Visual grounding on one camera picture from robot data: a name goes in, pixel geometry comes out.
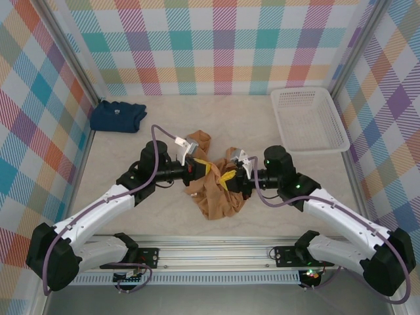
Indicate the tan t-shirt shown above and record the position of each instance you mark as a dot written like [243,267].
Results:
[216,203]

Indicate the white plastic mesh basket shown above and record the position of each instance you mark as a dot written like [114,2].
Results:
[308,124]

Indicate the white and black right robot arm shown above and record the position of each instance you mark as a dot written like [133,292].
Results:
[344,216]

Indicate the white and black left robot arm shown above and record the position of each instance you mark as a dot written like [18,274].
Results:
[98,210]

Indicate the folded navy blue t-shirt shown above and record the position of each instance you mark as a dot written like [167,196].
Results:
[115,119]

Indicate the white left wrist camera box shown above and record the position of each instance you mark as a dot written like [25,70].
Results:
[188,147]

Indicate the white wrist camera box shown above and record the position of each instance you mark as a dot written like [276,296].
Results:
[188,147]
[243,159]

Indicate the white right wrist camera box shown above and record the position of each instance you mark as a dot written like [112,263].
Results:
[243,159]

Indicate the aluminium mounting rail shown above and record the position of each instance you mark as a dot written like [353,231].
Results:
[213,256]

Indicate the aluminium table side rail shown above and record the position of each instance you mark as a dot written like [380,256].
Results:
[356,183]
[86,147]

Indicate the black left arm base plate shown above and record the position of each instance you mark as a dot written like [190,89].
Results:
[149,257]

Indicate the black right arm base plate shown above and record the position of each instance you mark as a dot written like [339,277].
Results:
[283,256]

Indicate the aluminium frame post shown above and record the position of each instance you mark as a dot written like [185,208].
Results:
[69,49]
[357,49]

